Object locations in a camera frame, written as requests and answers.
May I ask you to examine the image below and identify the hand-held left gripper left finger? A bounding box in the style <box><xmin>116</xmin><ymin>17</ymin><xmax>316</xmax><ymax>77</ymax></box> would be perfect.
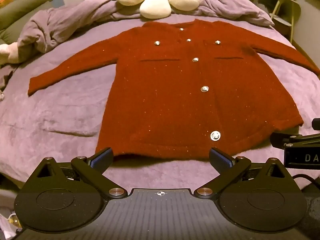
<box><xmin>24</xmin><ymin>147</ymin><xmax>127</xmax><ymax>201</ymax></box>

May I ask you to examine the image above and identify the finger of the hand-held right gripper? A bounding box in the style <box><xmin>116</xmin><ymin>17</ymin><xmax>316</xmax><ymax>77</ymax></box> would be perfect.
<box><xmin>270</xmin><ymin>131</ymin><xmax>320</xmax><ymax>151</ymax></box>

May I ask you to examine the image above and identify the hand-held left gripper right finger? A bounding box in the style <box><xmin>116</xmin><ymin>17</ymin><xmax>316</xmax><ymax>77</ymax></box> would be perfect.
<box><xmin>194</xmin><ymin>147</ymin><xmax>299</xmax><ymax>200</ymax></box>

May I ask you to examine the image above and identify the red knit cardigan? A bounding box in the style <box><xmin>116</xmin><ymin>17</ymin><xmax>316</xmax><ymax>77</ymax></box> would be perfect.
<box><xmin>27</xmin><ymin>19</ymin><xmax>320</xmax><ymax>162</ymax></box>

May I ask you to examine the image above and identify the purple bed sheet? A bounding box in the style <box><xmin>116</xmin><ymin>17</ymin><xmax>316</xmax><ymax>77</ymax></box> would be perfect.
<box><xmin>0</xmin><ymin>12</ymin><xmax>320</xmax><ymax>193</ymax></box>

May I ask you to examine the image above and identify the yellow-green side table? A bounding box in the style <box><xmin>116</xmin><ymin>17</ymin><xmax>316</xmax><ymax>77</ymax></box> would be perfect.
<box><xmin>268</xmin><ymin>0</ymin><xmax>302</xmax><ymax>43</ymax></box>

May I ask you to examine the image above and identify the dark bundle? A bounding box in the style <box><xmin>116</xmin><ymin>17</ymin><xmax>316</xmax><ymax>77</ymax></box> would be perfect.
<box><xmin>258</xmin><ymin>0</ymin><xmax>276</xmax><ymax>16</ymax></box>

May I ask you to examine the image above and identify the pink plush toy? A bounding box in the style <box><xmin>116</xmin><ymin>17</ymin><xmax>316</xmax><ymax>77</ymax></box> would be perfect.
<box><xmin>0</xmin><ymin>41</ymin><xmax>24</xmax><ymax>64</ymax></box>

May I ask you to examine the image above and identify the crumpled purple duvet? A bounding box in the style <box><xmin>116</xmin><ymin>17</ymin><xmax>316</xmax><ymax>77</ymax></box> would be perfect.
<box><xmin>17</xmin><ymin>0</ymin><xmax>275</xmax><ymax>54</ymax></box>

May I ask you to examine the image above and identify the black cable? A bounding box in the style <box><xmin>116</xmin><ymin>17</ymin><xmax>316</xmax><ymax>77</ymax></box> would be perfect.
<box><xmin>292</xmin><ymin>174</ymin><xmax>320</xmax><ymax>188</ymax></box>

